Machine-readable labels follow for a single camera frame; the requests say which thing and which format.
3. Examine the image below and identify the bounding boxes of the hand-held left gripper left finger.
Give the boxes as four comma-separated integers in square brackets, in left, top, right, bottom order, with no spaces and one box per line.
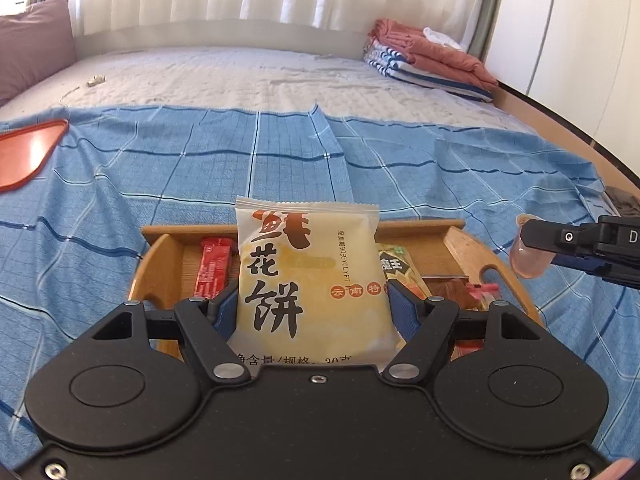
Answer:
[90,280,253,386]

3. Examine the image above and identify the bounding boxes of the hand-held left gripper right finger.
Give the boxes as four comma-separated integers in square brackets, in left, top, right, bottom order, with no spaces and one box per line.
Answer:
[382,280,543,386]

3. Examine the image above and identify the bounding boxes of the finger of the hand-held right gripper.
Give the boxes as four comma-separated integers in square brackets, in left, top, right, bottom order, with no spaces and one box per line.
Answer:
[552,252,608,275]
[520,219,598,252]

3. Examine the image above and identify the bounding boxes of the jelly cup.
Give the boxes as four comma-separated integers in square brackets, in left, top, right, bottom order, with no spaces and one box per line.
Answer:
[512,214,556,279]

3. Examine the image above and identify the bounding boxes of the yellow foil snack packet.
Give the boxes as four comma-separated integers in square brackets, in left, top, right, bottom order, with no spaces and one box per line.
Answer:
[376,244,433,301]

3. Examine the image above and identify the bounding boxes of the red snack bar packet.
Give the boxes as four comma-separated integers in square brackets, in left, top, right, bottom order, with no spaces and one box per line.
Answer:
[194,237,237,301]

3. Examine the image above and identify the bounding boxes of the brown peanut packet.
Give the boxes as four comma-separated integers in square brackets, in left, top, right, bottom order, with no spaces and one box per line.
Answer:
[430,277,476,311]

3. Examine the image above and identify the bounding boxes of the white flower cake packet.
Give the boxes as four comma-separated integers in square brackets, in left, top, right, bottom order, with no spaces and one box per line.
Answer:
[227,196,407,378]

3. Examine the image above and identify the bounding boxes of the wooden tray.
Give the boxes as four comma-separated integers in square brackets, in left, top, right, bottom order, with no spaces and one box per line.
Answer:
[129,219,543,361]

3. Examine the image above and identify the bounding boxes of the red clear-ended packet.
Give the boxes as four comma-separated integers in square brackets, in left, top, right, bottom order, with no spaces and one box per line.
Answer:
[462,282,501,311]

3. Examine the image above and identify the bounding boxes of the dark patterned cloth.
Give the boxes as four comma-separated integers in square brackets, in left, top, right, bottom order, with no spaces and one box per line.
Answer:
[602,186,640,218]

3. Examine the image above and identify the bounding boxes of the blue checked bedsheet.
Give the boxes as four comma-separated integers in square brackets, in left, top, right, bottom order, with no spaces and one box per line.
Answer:
[0,102,640,441]

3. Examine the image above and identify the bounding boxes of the folded towels stack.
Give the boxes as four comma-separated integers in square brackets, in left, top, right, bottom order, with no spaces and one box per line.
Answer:
[369,19,498,88]

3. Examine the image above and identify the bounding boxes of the white wardrobe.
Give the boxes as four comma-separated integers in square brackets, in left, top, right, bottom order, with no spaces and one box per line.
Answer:
[492,0,640,161]

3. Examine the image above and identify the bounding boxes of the white folded cloth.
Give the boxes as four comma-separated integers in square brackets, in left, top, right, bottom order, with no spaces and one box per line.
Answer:
[422,26,466,52]

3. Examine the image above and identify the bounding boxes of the blue white striped blanket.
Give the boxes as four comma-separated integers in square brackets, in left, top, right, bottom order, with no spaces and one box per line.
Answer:
[362,42,496,103]

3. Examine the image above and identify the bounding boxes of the beige mattress pad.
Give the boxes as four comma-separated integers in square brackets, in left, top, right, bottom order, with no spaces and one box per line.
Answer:
[0,46,543,133]

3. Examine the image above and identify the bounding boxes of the red plastic tray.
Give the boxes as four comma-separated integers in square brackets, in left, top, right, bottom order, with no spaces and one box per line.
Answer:
[0,119,69,193]

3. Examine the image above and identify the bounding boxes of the grey headboard panel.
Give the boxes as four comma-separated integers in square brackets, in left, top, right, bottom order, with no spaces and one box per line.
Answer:
[74,20,376,58]

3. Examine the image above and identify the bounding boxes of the purple pillow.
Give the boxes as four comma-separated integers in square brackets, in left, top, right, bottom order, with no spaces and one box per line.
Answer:
[0,0,78,108]

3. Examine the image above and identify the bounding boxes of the wooden bed frame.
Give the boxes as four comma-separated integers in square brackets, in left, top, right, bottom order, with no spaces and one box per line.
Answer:
[492,82,640,186]

